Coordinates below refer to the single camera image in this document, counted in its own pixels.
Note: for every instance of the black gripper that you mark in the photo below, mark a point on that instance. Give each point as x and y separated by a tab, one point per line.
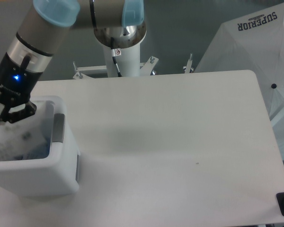
11	82

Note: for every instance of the white plastic wrapper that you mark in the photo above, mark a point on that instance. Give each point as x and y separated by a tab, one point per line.
8	132

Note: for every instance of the clear plastic water bottle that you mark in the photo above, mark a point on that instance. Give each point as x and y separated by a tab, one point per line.
30	146

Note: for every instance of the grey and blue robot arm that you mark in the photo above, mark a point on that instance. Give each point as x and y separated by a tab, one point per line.
117	24

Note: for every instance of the white plastic trash can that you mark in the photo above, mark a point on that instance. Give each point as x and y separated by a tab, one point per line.
56	174

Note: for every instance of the white umbrella with Superior text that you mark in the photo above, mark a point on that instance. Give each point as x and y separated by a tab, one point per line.
254	42

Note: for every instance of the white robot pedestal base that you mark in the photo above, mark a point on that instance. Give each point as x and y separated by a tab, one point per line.
124	62

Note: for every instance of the white clamp bracket with bolt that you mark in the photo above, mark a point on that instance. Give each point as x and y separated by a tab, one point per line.
188	68

